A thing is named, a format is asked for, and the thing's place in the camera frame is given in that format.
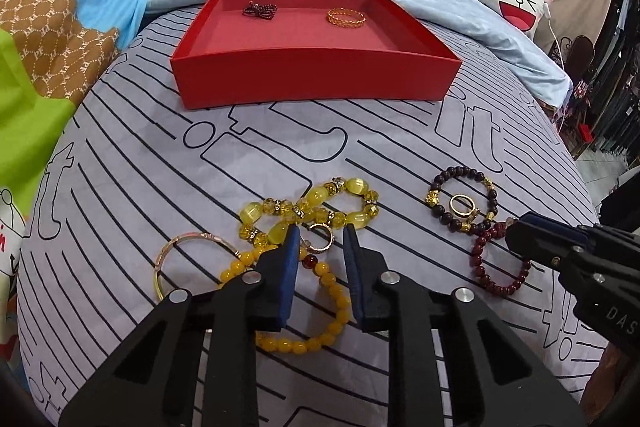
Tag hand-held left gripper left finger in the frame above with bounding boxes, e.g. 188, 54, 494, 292
59, 224, 301, 427

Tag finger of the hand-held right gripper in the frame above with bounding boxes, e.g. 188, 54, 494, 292
505, 224, 640, 304
517, 212, 640, 258

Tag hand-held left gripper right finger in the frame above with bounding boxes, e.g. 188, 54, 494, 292
343, 225, 586, 427

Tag small yellow bead bracelet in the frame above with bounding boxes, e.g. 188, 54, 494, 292
219, 247, 353, 358

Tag thin ring with stones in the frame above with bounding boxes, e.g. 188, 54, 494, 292
301, 223, 335, 255

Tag red bead bracelet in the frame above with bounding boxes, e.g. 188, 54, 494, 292
469, 222, 532, 300

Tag large yellow cat-eye bead bracelet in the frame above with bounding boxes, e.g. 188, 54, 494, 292
239, 177, 380, 250

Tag plain gold ring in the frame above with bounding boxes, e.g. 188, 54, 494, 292
448, 194, 476, 219

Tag rose gold thin bangle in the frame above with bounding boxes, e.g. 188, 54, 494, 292
154, 231, 243, 300

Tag dark brown bracelet gold charms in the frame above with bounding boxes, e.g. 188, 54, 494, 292
426, 166, 499, 235

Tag red tray box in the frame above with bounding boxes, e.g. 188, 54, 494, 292
170, 0, 463, 110

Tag dark metal chair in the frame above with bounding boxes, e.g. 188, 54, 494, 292
550, 34, 596, 118

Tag grey striped bedsheet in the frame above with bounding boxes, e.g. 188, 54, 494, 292
17, 2, 601, 427

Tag dark hanging clothes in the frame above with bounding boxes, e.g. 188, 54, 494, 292
592, 0, 640, 152

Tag green printed cloth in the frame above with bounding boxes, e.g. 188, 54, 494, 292
0, 29, 76, 358

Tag gold chain-pattern open bangle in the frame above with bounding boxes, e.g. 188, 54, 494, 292
327, 8, 367, 28

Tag dark garnet bead bracelet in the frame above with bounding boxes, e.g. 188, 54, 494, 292
243, 1, 279, 20

